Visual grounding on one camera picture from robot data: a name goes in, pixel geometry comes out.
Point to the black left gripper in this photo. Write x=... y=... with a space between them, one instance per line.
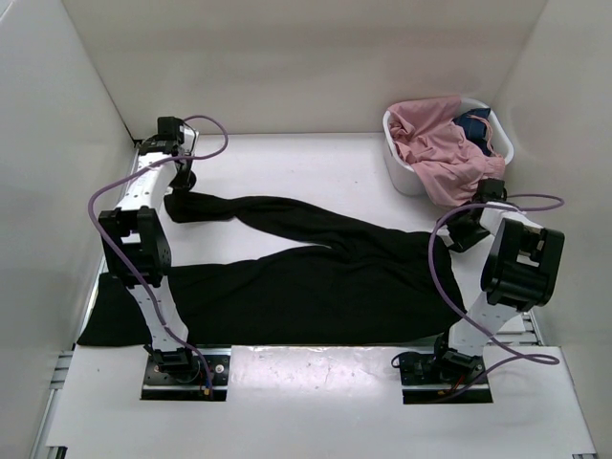
x=181 y=182

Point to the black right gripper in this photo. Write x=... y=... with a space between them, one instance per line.
x=461 y=241

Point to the black trousers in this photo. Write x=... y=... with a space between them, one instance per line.
x=346 y=282

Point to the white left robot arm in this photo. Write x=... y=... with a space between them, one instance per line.
x=137 y=251

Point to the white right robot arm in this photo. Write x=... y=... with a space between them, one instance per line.
x=519 y=273

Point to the pink trousers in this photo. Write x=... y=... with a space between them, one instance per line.
x=449 y=166

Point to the white laundry basket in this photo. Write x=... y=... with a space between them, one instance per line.
x=402 y=175

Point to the navy blue garment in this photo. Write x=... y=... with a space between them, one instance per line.
x=477 y=128

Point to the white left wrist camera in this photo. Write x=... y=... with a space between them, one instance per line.
x=191 y=137

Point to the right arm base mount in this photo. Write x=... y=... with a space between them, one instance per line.
x=437 y=379

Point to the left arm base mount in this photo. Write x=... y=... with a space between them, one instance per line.
x=192 y=385

